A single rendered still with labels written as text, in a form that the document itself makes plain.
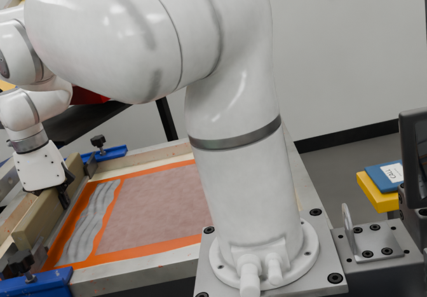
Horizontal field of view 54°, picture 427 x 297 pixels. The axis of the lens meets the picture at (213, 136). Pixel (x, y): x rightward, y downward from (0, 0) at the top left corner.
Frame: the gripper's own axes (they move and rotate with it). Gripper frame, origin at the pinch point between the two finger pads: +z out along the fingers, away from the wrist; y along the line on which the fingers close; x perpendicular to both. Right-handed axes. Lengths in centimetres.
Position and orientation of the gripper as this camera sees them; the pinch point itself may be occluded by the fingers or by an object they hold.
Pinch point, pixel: (56, 201)
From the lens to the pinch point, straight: 110.7
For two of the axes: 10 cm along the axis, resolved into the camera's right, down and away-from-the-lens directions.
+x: -0.1, -3.8, 9.2
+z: 2.3, 9.0, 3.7
